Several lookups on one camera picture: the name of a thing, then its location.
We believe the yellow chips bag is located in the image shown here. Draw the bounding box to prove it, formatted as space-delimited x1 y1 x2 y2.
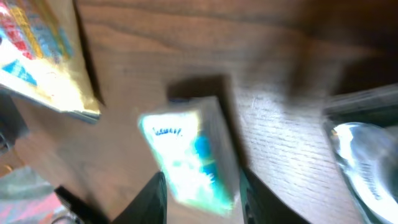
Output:
1 0 101 123

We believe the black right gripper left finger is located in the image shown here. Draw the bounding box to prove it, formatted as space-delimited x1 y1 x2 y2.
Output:
112 172 167 224

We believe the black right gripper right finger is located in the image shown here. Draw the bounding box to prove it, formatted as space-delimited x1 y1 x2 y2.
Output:
239 168 309 224

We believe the dark green round-label packet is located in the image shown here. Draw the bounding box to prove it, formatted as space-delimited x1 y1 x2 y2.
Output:
323 84 397 223

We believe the green tissue pack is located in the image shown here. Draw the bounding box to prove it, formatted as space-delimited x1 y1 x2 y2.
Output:
138 96 239 216

